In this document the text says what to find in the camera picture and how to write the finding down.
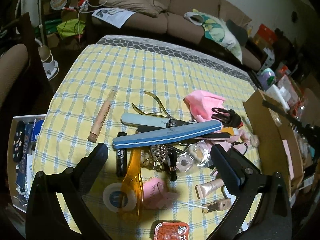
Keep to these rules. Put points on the gold cuticle nipper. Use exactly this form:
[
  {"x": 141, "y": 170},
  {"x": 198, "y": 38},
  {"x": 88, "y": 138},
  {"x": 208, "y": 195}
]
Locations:
[{"x": 155, "y": 107}]

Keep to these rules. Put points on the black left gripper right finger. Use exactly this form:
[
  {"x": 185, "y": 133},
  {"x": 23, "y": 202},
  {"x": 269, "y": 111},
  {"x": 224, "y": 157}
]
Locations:
[{"x": 272, "y": 219}]

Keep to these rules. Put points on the floral white pillow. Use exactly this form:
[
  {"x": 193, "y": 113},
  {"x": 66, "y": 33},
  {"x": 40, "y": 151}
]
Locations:
[{"x": 215, "y": 29}]

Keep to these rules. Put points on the red snack tin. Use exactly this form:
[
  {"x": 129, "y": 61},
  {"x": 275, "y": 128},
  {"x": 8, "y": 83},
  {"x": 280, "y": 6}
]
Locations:
[{"x": 171, "y": 231}]

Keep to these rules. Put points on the beige lip balm tube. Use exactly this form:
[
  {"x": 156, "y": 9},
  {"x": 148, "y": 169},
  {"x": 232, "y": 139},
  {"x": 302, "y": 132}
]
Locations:
[{"x": 101, "y": 116}]

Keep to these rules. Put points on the brown chair backrest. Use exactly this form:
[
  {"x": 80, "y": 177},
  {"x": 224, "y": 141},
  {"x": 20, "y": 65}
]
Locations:
[{"x": 12, "y": 63}]

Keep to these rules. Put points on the yellow checked tablecloth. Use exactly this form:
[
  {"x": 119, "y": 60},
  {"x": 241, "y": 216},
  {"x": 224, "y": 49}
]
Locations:
[{"x": 98, "y": 70}]

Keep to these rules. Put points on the brown sofa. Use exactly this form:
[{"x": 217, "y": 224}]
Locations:
[{"x": 171, "y": 26}]

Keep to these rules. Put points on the black hair claw clip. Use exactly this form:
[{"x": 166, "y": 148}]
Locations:
[{"x": 229, "y": 118}]

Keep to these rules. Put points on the round white tape roll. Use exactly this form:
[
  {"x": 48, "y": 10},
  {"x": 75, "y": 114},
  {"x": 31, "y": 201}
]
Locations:
[{"x": 116, "y": 200}]

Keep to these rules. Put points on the brown cardboard tray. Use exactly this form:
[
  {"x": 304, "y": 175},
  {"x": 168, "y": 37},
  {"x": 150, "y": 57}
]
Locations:
[{"x": 278, "y": 145}]

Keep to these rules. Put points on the pink cloth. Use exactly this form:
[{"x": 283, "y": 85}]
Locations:
[{"x": 200, "y": 104}]

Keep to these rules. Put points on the orange transparent shoehorn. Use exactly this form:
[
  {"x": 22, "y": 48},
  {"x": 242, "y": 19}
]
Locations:
[{"x": 132, "y": 188}]

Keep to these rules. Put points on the grey pebble pattern mat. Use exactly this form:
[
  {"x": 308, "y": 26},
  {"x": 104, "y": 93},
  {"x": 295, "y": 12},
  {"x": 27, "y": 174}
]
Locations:
[{"x": 181, "y": 52}]

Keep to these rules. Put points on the black mascara tube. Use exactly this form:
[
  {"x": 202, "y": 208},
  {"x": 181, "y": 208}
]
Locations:
[{"x": 121, "y": 162}]

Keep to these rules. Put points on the beige foundation bottle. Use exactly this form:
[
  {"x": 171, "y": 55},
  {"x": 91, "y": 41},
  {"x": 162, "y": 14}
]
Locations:
[{"x": 218, "y": 205}]

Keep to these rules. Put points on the pale blue nail file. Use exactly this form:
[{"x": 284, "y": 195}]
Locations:
[{"x": 144, "y": 120}]

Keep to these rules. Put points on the beige cream tube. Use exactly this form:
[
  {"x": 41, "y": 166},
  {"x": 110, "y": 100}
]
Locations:
[{"x": 202, "y": 190}]

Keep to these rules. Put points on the brown cushion on sofa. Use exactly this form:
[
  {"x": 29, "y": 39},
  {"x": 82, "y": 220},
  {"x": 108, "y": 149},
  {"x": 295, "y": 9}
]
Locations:
[{"x": 150, "y": 8}]

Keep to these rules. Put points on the green bag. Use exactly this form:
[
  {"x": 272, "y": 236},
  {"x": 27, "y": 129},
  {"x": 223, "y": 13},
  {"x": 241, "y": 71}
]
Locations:
[{"x": 74, "y": 27}]

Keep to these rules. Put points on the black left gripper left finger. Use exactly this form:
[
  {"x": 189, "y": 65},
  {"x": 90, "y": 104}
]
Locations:
[{"x": 45, "y": 218}]

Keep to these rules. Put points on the white tissue box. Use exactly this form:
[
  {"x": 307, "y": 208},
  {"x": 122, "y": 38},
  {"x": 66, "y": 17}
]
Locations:
[{"x": 281, "y": 95}]

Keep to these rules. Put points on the pink powder puff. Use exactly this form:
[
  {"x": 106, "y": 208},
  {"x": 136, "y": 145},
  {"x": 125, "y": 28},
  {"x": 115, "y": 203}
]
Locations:
[{"x": 157, "y": 194}]

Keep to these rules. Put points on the printed paper sheet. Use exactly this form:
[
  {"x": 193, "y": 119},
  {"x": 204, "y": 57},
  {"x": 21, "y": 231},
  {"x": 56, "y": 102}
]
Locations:
[{"x": 113, "y": 16}]

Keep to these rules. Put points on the white storage box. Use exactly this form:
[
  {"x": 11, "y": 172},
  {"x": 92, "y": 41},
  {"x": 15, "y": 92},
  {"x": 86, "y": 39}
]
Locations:
[{"x": 24, "y": 131}]

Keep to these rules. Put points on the blue nail buffer block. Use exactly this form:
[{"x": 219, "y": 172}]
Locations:
[{"x": 167, "y": 135}]

